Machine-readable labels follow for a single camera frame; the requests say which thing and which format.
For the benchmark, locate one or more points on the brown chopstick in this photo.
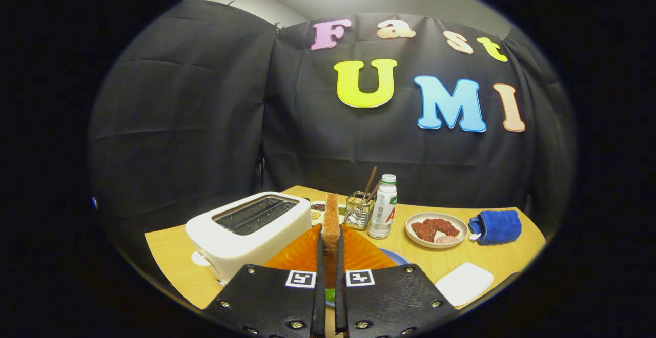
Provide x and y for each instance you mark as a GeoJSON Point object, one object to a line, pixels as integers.
{"type": "Point", "coordinates": [374, 192]}
{"type": "Point", "coordinates": [370, 179]}

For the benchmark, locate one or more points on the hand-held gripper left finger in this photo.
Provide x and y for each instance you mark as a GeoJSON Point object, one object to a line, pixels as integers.
{"type": "Point", "coordinates": [320, 297]}

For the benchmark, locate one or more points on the white divided dish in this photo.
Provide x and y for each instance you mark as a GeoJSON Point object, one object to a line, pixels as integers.
{"type": "Point", "coordinates": [316, 210]}

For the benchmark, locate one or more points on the beige round plate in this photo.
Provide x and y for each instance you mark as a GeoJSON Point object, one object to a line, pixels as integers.
{"type": "Point", "coordinates": [412, 238]}

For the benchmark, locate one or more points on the green lettuce leaf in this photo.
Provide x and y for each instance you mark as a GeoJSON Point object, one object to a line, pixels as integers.
{"type": "Point", "coordinates": [330, 295]}

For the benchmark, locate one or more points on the blue folded towel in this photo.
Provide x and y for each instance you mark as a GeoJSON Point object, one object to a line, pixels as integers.
{"type": "Point", "coordinates": [497, 228]}

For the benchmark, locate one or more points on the black backdrop cloth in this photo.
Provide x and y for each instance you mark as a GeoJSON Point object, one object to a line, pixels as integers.
{"type": "Point", "coordinates": [179, 123]}

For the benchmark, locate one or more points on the white toaster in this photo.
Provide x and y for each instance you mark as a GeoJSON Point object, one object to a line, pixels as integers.
{"type": "Point", "coordinates": [241, 248]}

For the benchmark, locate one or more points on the white bottle with green cap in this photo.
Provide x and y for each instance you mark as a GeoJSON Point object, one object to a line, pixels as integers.
{"type": "Point", "coordinates": [383, 210]}

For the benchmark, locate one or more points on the dark red meat piece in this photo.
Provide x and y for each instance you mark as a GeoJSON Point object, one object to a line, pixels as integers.
{"type": "Point", "coordinates": [444, 226]}
{"type": "Point", "coordinates": [424, 231]}

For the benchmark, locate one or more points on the pink ham slice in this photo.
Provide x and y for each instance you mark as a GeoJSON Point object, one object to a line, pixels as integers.
{"type": "Point", "coordinates": [447, 239]}

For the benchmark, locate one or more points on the toasted bread slice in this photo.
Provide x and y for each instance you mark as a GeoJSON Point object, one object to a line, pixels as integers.
{"type": "Point", "coordinates": [331, 220]}

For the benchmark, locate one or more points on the blue round plate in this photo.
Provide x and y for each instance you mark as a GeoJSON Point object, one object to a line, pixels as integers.
{"type": "Point", "coordinates": [393, 257]}

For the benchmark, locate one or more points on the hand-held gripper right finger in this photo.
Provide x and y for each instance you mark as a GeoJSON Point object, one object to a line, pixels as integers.
{"type": "Point", "coordinates": [341, 302]}

